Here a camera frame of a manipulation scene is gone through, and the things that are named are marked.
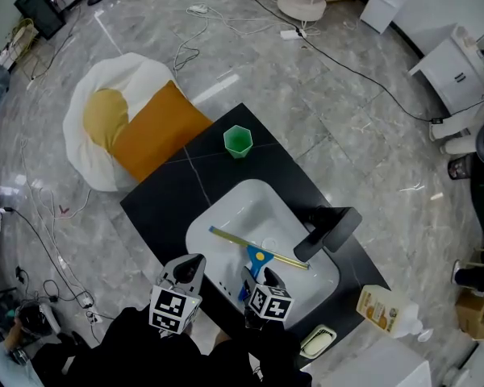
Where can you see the white beanbag chair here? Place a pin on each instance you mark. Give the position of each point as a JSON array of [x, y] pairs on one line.
[[105, 75]]

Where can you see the blue and yellow squeegee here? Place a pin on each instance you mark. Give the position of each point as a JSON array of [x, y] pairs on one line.
[[259, 257]]

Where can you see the orange cushion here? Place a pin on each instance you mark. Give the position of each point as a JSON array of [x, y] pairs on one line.
[[161, 129]]

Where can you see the person's black clothing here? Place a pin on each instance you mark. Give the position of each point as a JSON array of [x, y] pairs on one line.
[[165, 361]]

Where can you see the yellow cushion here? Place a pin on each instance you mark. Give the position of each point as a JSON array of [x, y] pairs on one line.
[[105, 117]]

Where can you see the white soap dish with soap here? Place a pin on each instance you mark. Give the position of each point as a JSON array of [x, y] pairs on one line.
[[316, 342]]

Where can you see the white sink basin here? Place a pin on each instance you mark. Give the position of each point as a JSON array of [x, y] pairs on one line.
[[250, 208]]

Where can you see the black faucet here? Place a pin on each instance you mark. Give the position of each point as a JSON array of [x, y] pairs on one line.
[[335, 226]]

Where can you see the yellow liquid soap bottle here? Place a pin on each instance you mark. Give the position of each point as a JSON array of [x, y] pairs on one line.
[[381, 309]]

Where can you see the black power adapter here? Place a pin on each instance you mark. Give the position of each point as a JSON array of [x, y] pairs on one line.
[[437, 120]]

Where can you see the white cabinet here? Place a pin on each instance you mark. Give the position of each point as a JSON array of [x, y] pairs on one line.
[[456, 75]]

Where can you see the white appliance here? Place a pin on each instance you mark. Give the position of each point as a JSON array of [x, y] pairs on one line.
[[385, 4]]

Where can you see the green hexagonal cup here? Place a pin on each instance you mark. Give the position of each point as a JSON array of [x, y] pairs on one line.
[[238, 139]]

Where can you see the black box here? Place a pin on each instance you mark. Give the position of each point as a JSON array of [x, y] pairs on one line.
[[38, 8]]

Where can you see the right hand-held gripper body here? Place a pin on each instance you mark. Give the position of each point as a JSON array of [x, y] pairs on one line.
[[272, 302]]

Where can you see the black helmet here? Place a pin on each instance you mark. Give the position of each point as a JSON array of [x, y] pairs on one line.
[[36, 319]]

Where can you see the white power strip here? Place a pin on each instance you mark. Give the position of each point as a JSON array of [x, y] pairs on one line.
[[92, 309], [292, 34], [197, 9]]

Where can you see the small black bin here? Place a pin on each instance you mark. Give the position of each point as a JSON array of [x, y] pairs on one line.
[[460, 168]]

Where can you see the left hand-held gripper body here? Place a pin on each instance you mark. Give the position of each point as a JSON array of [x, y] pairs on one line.
[[173, 306]]

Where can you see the cardboard box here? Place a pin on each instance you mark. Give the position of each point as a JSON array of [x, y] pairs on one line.
[[474, 317]]

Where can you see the white box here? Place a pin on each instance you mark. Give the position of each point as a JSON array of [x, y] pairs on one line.
[[379, 367]]

